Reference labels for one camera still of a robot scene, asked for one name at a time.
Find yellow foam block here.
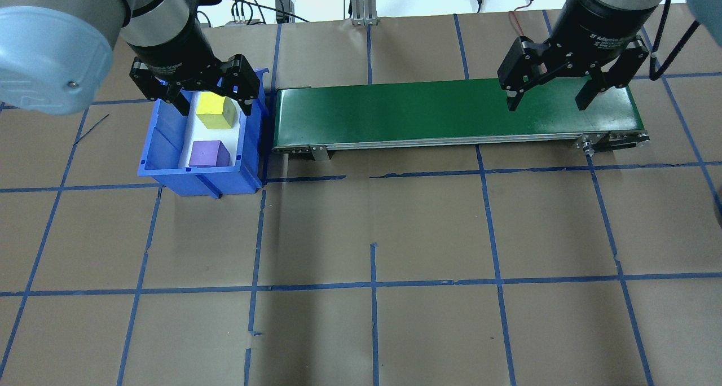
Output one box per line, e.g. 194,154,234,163
196,91,237,130

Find purple foam block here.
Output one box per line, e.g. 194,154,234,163
188,140,231,168

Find white foam pad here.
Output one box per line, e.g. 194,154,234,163
178,90,249,168

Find blue plastic storage bin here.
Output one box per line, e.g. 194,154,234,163
137,67,270,199

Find green conveyor belt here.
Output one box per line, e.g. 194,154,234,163
272,78,650,162

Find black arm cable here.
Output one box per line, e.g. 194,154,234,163
649,0,703,82

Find red thin wire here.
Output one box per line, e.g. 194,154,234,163
509,0,535,38

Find aluminium profile post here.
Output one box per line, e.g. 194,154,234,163
350,0,378,26

